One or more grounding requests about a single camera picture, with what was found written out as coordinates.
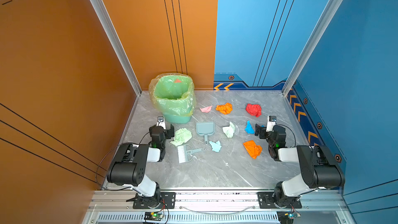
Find large light green paper ball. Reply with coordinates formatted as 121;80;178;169
170;128;192;146

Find grey-blue hand brush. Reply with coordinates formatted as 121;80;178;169
177;145;206;163

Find grey-blue plastic dustpan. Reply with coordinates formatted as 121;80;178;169
196;121;216;145

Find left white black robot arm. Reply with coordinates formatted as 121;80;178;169
107;125;175;209

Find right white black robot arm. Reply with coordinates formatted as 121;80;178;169
255;124;345;208

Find orange paper ball near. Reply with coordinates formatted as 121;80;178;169
243;140;262;159

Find orange paper ball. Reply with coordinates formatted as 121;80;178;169
243;140;262;159
216;103;233;115

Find red paper ball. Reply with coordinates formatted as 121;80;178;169
246;103;262;117

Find yellow translucent bin liner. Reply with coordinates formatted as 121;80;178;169
148;73;197;117

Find green plastic trash bin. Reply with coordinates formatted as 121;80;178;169
153;75;194;124

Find small light green paper scrap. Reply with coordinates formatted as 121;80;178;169
222;122;235;139

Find pink paper scrap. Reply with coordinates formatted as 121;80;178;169
200;106;212;113

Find orange paper ball far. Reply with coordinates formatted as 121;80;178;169
216;103;233;115

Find light blue paper scrap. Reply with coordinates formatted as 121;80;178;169
209;141;222;152

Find left green circuit board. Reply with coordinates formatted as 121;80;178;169
144;212;165;222

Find green circuit board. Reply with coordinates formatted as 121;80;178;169
144;212;165;222
277;212;301;224

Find right green circuit board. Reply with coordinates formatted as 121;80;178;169
277;212;301;224

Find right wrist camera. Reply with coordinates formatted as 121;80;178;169
266;115;277;132

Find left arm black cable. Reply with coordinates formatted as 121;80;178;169
95;130;153;192

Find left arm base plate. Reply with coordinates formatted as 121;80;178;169
133;192;176;209

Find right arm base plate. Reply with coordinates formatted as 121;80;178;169
257;191;302;209

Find aluminium front rail frame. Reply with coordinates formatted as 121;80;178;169
83;188;355;224

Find right aluminium corner post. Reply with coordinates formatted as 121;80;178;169
282;0;343;97

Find aluminium corner post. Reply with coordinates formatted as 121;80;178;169
89;0;142;96
282;0;343;97

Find left aluminium corner post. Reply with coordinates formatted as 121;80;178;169
89;0;142;96

